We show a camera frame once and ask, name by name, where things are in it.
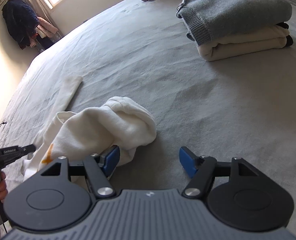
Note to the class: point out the folded cream garment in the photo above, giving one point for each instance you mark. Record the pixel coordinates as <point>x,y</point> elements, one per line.
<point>266,38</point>

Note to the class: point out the grey bed sheet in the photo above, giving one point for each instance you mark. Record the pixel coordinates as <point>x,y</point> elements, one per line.
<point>244,106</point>

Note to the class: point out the cream Pooh t-shirt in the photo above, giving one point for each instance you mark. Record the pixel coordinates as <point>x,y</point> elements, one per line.
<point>119,121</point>

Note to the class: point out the folded black garment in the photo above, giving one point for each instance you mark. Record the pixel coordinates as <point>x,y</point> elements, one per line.
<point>289,39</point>

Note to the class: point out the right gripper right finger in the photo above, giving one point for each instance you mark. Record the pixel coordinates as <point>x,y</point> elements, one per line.
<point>200,170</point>

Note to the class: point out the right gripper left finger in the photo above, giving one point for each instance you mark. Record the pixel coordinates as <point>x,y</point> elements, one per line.
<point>98,169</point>

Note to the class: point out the folded grey sweater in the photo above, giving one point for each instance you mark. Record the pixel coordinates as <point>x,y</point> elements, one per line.
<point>209,20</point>

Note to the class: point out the hanging dark clothes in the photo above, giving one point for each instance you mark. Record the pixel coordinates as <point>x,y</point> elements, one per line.
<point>26,28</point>

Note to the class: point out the person left hand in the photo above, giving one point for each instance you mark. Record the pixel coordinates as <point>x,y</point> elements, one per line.
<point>3,188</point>

